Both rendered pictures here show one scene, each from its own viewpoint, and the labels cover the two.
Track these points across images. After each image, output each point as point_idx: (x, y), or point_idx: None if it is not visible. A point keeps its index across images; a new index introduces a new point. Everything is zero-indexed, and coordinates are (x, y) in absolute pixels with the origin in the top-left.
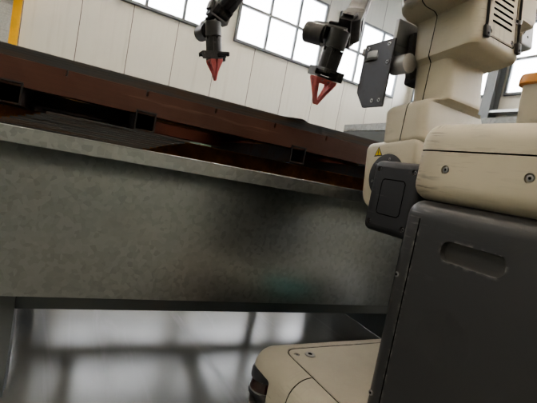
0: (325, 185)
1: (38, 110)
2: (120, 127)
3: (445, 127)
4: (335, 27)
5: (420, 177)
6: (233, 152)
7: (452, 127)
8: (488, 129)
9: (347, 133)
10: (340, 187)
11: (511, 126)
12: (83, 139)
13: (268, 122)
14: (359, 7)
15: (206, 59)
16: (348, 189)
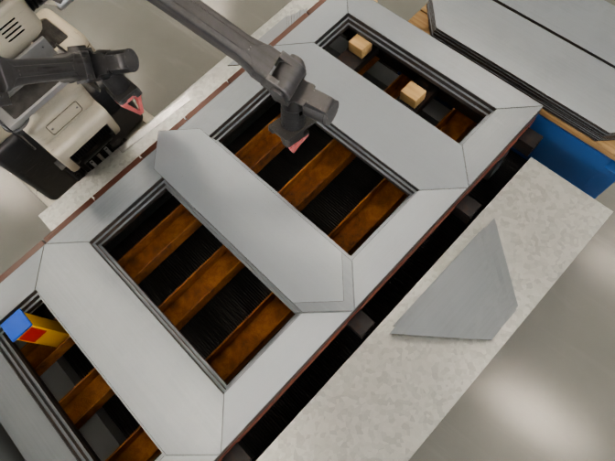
0: (145, 124)
1: (396, 67)
2: (259, 39)
3: (77, 31)
4: (100, 50)
5: (94, 48)
6: (238, 151)
7: (75, 29)
8: (66, 22)
9: (115, 183)
10: (135, 133)
11: (60, 18)
12: (261, 26)
13: (188, 113)
14: (57, 56)
15: (306, 129)
16: (129, 138)
